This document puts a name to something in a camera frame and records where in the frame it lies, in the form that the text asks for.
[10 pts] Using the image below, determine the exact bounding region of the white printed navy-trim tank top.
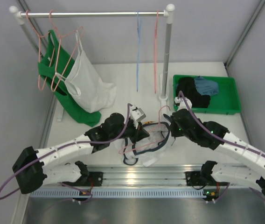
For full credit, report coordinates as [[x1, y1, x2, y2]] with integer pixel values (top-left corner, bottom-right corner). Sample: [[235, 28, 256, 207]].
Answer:
[[113, 121, 170, 167]]

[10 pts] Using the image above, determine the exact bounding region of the pink wire hanger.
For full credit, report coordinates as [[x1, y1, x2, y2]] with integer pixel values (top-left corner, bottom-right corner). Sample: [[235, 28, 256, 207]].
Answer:
[[153, 11, 159, 94], [118, 105, 170, 155], [25, 10, 55, 91], [48, 10, 84, 92]]

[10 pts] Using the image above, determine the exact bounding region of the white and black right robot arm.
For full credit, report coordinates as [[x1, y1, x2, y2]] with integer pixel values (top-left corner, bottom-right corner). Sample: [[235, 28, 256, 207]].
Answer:
[[164, 109, 265, 196]]

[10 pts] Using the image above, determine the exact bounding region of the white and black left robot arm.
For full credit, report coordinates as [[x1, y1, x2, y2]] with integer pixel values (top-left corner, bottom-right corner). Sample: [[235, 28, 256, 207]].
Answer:
[[12, 112, 149, 194]]

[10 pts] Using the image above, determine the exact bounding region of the plain white tank top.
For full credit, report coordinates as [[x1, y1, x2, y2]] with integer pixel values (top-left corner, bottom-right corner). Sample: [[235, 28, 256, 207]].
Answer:
[[55, 31, 117, 113]]

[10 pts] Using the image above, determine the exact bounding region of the green tank top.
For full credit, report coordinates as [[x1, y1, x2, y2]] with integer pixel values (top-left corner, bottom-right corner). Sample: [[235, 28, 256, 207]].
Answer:
[[47, 30, 101, 127]]

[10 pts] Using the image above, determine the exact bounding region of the black garment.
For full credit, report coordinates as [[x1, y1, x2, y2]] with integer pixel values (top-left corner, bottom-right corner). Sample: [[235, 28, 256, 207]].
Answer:
[[176, 77, 211, 108]]

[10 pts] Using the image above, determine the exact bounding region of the blue garment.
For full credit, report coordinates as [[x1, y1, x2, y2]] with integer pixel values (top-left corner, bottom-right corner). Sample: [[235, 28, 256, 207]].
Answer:
[[194, 76, 219, 96]]

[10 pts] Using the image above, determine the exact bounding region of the green plastic bin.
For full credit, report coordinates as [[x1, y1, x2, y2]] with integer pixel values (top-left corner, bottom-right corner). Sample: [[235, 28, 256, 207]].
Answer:
[[173, 75, 241, 115]]

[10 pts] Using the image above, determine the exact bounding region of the white and silver clothes rack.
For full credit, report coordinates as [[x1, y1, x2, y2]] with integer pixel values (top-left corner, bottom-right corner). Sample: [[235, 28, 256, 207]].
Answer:
[[8, 4, 176, 122]]

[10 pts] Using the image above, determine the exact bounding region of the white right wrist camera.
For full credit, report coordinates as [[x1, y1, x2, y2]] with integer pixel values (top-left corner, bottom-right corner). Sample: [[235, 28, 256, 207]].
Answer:
[[174, 97, 192, 111]]

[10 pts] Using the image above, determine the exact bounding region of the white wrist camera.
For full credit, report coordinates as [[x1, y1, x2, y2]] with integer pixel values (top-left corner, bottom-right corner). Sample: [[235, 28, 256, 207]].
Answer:
[[174, 97, 192, 111], [130, 105, 146, 129]]

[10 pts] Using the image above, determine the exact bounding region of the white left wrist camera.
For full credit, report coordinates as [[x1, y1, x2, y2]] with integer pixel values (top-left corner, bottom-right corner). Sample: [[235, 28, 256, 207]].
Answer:
[[130, 105, 146, 129]]

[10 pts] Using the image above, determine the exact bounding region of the aluminium mounting rail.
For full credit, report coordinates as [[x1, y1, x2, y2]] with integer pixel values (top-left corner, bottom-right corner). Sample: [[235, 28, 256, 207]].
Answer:
[[38, 164, 259, 187]]

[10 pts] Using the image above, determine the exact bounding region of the grey slotted cable duct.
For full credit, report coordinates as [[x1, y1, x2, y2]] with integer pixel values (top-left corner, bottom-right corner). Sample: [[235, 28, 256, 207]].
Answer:
[[29, 188, 219, 199]]

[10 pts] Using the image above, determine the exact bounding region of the blue wire hanger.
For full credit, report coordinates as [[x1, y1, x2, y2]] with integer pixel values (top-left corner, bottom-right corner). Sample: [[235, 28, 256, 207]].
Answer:
[[136, 11, 142, 92]]

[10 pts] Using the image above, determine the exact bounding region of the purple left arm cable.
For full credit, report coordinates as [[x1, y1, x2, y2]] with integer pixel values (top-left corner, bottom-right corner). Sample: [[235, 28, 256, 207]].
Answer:
[[0, 104, 135, 201]]

